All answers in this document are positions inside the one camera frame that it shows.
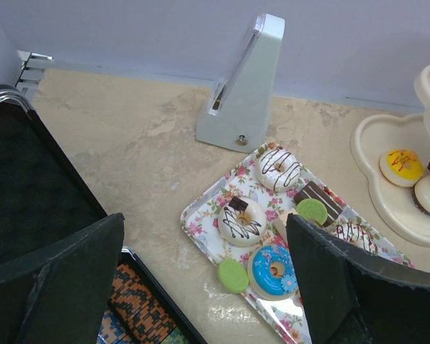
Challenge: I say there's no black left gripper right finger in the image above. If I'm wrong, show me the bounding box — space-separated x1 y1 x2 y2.
286 214 430 343

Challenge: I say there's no blue glazed donut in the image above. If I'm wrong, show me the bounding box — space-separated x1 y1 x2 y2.
247 244 298 301

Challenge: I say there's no green macaron left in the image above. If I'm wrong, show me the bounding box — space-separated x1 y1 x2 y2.
217 259 249 294

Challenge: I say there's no white chocolate-drizzle donut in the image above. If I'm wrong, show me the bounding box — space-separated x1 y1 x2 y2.
218 196 267 247

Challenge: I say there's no floral serving tray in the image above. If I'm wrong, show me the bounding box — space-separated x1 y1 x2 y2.
180 141 416 344

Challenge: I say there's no white striped donut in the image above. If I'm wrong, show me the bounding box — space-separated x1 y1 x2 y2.
255 148 300 192

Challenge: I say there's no orange poker chip stack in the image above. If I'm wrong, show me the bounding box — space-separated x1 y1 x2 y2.
108 263 177 343

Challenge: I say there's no cream cake slice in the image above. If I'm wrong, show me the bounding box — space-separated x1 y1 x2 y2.
273 212 288 242

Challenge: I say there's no yellow glazed donut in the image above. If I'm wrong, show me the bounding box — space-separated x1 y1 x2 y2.
379 149 424 187

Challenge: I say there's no chocolate striped cake bar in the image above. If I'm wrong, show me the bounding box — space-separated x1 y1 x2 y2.
293 181 343 227

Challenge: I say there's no green macaron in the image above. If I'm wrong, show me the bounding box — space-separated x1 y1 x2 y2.
296 199 328 226
217 259 249 294

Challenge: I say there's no black open case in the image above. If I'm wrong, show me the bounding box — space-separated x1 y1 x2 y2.
0 84 209 344

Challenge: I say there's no grey metronome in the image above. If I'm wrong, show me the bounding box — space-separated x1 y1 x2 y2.
196 14 285 153

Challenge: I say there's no cream three-tier dessert stand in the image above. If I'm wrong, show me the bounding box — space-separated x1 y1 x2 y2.
350 65 430 247

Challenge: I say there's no sprinkled white donut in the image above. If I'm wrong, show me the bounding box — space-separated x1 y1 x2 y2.
331 222 378 254

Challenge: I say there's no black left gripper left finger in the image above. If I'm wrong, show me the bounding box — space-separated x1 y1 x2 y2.
0 213 125 343

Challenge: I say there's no green macaron centre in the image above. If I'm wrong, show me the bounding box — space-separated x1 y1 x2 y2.
296 199 328 226

